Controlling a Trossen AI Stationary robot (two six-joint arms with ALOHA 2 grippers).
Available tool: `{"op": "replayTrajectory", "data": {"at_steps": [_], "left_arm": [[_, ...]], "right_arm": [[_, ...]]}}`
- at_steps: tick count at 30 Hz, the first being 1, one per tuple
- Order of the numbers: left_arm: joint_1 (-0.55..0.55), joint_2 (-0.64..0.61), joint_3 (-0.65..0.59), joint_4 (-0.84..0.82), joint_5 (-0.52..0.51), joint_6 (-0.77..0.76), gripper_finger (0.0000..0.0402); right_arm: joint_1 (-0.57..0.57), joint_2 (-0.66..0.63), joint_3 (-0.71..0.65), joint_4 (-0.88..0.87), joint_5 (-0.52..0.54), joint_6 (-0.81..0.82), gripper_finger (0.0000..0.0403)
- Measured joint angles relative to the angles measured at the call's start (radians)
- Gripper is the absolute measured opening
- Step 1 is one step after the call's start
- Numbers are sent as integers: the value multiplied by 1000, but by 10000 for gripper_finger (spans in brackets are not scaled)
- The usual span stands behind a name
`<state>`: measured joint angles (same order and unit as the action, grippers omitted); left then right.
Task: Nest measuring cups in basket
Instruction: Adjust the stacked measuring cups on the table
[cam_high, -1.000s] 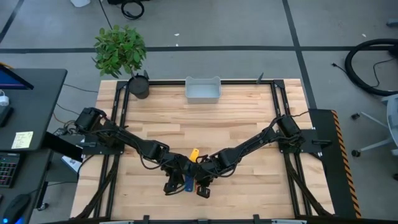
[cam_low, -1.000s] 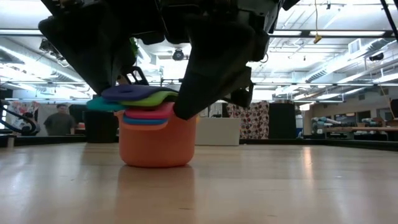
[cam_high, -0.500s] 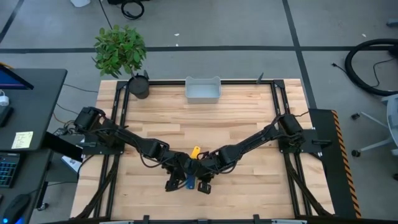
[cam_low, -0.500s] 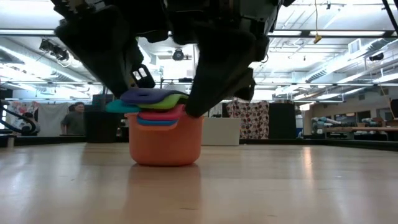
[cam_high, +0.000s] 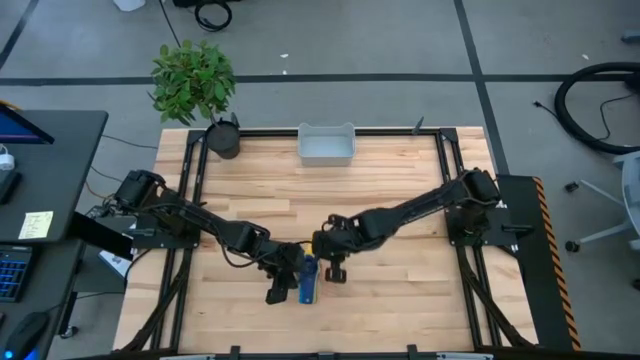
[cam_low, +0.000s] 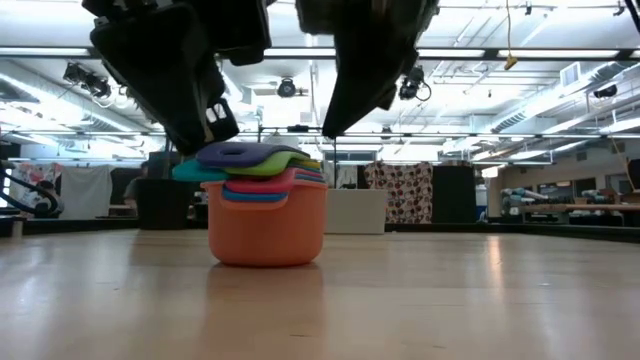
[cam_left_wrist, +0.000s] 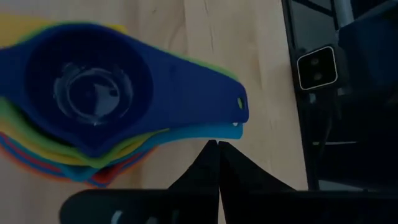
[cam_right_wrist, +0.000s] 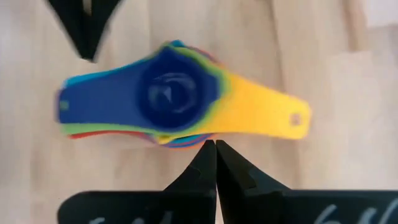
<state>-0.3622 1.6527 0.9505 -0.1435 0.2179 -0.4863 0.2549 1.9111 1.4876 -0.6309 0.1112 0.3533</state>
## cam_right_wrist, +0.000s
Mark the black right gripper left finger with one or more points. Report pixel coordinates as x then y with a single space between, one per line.
140 208

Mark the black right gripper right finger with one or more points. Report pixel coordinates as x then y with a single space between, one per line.
295 208

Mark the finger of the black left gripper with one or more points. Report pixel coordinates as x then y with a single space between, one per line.
71 18
102 18

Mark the turquoise measuring cup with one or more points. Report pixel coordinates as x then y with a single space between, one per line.
93 76

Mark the small dark blue measuring cup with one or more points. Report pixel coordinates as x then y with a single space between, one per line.
124 102

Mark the red measuring cup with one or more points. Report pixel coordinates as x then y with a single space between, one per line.
93 134

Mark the green measuring cup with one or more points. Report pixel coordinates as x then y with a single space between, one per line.
102 128

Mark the yellow measuring cup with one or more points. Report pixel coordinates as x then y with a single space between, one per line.
264 109

